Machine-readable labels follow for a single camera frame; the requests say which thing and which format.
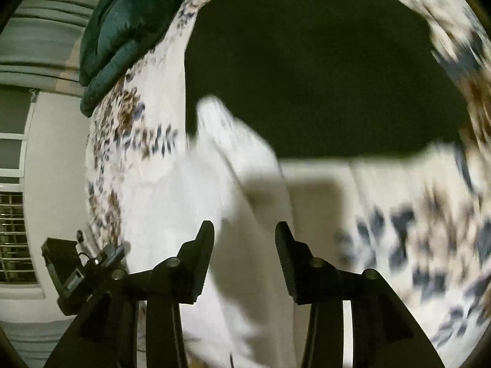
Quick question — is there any bed with floral sheet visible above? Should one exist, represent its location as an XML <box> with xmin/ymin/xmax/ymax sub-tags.
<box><xmin>84</xmin><ymin>0</ymin><xmax>491</xmax><ymax>368</ymax></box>

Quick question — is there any white knit sweater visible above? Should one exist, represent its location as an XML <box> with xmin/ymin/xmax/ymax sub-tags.
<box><xmin>123</xmin><ymin>96</ymin><xmax>355</xmax><ymax>368</ymax></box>

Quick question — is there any dark green folded blanket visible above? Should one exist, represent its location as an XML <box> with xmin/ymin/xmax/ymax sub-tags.
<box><xmin>79</xmin><ymin>0</ymin><xmax>204</xmax><ymax>117</ymax></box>

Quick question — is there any white framed window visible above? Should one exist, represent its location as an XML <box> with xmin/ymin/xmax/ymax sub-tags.
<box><xmin>0</xmin><ymin>88</ymin><xmax>44</xmax><ymax>300</ymax></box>

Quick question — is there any pale green curtain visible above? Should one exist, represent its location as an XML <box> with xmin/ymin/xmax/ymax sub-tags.
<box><xmin>0</xmin><ymin>0</ymin><xmax>96</xmax><ymax>96</ymax></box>

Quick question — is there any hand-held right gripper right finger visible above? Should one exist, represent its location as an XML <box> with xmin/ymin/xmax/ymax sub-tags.
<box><xmin>275</xmin><ymin>221</ymin><xmax>446</xmax><ymax>368</ymax></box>

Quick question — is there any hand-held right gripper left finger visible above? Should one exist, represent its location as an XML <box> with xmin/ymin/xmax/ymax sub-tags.
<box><xmin>42</xmin><ymin>220</ymin><xmax>215</xmax><ymax>368</ymax></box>

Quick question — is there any black folded garment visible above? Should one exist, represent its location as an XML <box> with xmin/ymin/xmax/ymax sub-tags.
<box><xmin>184</xmin><ymin>0</ymin><xmax>470</xmax><ymax>159</ymax></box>

